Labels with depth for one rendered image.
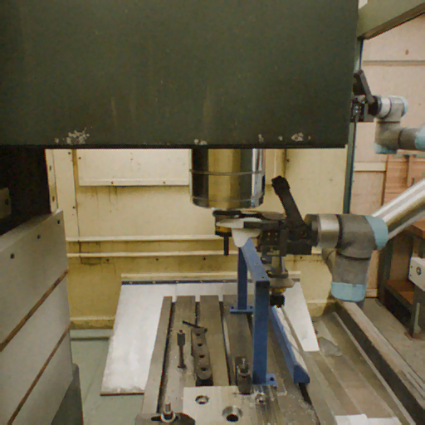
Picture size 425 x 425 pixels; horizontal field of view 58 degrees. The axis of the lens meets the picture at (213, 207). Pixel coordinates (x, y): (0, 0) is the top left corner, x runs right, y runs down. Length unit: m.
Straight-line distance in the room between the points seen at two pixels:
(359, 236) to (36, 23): 0.71
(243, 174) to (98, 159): 1.21
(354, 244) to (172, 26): 0.55
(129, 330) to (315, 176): 1.11
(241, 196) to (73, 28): 0.40
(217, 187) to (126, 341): 1.18
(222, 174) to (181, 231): 1.17
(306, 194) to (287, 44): 1.28
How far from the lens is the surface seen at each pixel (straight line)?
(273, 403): 1.04
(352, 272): 0.89
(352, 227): 0.85
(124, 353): 1.76
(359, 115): 1.26
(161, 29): 0.68
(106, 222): 1.91
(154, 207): 1.86
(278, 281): 1.09
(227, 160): 0.72
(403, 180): 3.72
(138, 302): 1.91
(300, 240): 0.85
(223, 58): 0.67
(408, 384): 1.53
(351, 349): 1.89
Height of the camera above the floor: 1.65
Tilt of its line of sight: 13 degrees down
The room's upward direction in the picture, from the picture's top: straight up
